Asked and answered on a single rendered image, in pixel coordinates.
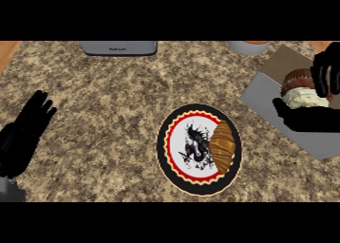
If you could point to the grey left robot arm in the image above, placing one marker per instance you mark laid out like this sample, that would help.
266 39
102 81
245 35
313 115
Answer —
6 190

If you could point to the brown croissant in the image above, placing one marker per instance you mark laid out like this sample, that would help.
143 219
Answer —
222 145

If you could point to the grey appliance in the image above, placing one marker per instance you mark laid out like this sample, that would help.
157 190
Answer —
117 47

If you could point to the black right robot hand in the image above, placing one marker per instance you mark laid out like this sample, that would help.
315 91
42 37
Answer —
318 118

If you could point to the chocolate cupcake with white wrapper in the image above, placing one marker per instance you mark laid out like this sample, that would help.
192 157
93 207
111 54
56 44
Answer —
304 95

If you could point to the grey cardboard box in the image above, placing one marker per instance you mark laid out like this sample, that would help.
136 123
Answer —
275 104

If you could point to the black red patterned plate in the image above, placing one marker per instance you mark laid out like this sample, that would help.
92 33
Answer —
186 164

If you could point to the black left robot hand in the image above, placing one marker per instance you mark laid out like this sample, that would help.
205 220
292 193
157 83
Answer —
22 133

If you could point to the pale grey cup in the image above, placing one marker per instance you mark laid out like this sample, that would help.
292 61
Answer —
248 48

